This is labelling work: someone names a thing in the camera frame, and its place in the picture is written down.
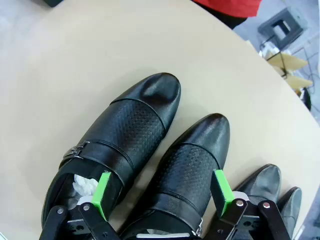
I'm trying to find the white crumpled paper stuffing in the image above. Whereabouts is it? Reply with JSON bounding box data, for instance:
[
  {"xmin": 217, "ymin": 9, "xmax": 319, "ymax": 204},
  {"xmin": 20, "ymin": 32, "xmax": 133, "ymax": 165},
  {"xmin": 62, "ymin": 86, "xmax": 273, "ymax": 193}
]
[
  {"xmin": 144, "ymin": 227, "xmax": 167, "ymax": 236},
  {"xmin": 71, "ymin": 174, "xmax": 100, "ymax": 198}
]

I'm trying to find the black shoe stand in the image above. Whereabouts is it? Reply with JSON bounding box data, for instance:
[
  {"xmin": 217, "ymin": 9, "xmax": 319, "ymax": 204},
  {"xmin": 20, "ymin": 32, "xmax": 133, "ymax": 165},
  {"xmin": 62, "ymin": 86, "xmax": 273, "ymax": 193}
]
[{"xmin": 43, "ymin": 0, "xmax": 67, "ymax": 8}]

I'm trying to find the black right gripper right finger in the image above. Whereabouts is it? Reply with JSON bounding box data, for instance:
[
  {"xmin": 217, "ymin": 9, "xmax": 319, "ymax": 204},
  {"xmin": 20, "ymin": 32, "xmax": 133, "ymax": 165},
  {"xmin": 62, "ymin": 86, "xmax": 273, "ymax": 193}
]
[{"xmin": 204, "ymin": 168, "xmax": 293, "ymax": 240}]

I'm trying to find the black leather buckle shoe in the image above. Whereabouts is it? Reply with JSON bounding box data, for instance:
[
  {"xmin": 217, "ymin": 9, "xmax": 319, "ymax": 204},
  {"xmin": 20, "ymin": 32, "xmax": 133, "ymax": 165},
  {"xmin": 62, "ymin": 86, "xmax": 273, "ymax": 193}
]
[
  {"xmin": 117, "ymin": 112, "xmax": 231, "ymax": 240},
  {"xmin": 233, "ymin": 163, "xmax": 283, "ymax": 205},
  {"xmin": 41, "ymin": 72, "xmax": 182, "ymax": 237},
  {"xmin": 276, "ymin": 186, "xmax": 303, "ymax": 235}
]

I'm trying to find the person in red jacket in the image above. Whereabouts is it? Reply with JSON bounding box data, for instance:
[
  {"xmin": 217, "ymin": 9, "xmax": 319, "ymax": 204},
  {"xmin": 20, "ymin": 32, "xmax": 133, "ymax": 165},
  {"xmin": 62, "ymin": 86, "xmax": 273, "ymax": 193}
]
[{"xmin": 192, "ymin": 0, "xmax": 263, "ymax": 30}]

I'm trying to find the light wooden board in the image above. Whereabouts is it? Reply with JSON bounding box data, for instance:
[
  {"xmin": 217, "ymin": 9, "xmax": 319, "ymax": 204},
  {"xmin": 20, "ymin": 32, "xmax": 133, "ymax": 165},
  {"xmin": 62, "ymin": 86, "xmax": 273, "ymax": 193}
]
[
  {"xmin": 284, "ymin": 74, "xmax": 314, "ymax": 90},
  {"xmin": 265, "ymin": 50, "xmax": 309, "ymax": 71}
]

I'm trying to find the black box with square hole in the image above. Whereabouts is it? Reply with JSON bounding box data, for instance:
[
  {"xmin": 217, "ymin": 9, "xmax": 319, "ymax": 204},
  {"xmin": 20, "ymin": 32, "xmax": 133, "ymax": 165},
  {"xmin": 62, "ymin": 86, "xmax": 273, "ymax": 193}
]
[{"xmin": 257, "ymin": 7, "xmax": 305, "ymax": 50}]

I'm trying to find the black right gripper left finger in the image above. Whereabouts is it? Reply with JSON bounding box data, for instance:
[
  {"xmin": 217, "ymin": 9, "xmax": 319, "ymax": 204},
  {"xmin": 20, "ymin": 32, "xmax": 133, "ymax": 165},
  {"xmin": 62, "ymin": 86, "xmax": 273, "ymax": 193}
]
[{"xmin": 38, "ymin": 171, "xmax": 121, "ymax": 240}]

